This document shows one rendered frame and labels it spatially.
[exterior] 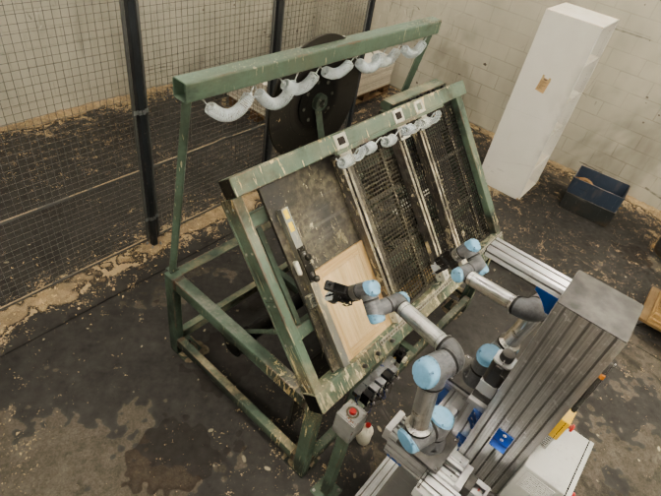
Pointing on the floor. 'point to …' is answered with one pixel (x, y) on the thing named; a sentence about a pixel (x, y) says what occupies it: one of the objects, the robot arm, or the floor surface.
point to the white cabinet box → (545, 95)
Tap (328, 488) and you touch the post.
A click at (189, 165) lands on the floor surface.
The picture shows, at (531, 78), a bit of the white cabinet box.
